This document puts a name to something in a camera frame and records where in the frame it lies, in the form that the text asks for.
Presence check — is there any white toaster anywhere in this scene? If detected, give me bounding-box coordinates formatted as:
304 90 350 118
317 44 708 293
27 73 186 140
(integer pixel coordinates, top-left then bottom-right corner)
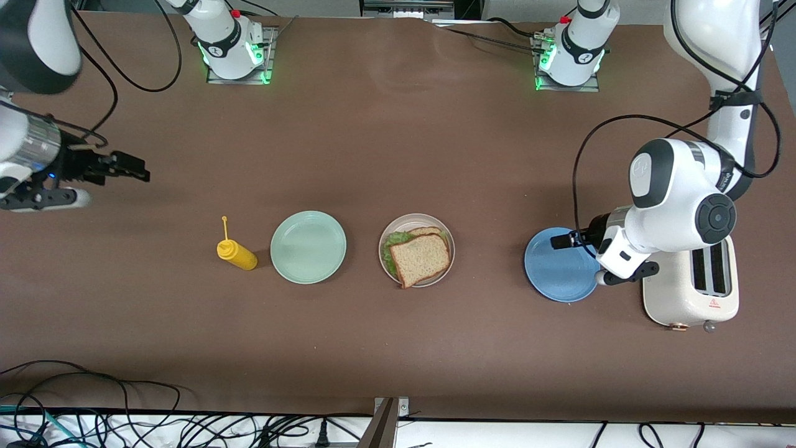
642 235 741 334

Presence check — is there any aluminium profile bracket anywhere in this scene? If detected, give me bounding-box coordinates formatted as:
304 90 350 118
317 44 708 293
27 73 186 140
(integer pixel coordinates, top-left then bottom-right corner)
358 397 410 448

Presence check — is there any teal cable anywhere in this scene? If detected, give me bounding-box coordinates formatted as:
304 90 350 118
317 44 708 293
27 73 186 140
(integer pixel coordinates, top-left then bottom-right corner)
0 404 68 445

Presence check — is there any black cable tangle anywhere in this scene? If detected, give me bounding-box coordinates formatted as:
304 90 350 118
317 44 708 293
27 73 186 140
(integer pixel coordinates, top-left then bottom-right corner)
0 373 374 448

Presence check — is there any beige plate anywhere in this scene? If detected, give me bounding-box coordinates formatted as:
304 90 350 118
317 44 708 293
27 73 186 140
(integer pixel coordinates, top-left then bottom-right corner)
378 213 456 288

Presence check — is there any long black cable loop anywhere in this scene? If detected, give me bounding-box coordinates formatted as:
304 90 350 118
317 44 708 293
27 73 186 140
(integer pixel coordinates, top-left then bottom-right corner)
0 360 182 414

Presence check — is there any yellow mustard squeeze bottle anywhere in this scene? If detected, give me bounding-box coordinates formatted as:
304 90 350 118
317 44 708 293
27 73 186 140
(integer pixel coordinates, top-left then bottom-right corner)
216 216 259 271

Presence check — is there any dark equipment box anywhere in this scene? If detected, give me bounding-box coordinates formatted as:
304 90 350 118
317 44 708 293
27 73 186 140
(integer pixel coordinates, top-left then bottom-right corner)
361 0 456 19

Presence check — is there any blue plate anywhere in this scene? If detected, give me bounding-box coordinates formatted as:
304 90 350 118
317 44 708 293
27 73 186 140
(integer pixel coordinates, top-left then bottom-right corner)
524 227 601 304

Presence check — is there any green lettuce leaf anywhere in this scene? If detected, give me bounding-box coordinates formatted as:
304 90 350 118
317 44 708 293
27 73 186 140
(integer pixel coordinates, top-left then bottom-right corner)
381 230 412 278

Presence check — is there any mint green plate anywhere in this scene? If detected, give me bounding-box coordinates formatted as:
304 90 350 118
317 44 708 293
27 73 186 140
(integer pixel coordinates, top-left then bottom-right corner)
271 210 348 285

